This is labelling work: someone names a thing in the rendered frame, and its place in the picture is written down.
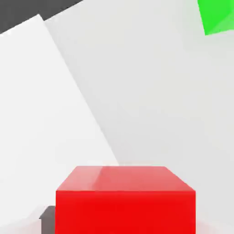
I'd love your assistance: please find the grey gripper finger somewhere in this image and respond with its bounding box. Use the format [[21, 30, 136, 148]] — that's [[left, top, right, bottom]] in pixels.
[[195, 218, 213, 234]]

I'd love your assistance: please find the small red cube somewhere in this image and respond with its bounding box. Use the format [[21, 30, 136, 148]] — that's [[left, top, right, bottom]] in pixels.
[[55, 165, 197, 234]]

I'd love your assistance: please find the small green cube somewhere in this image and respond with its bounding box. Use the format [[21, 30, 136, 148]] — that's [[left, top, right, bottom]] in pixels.
[[197, 0, 234, 36]]

